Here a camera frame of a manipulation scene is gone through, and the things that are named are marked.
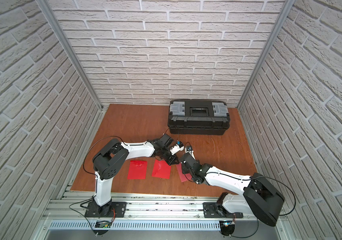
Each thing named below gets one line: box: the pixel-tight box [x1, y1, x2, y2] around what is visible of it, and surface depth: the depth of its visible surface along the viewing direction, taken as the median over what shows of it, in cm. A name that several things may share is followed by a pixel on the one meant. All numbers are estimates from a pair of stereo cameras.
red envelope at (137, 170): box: [127, 160, 148, 180], surface depth 89 cm
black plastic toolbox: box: [167, 99, 231, 136], surface depth 96 cm
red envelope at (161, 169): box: [152, 159, 171, 179], surface depth 89 cm
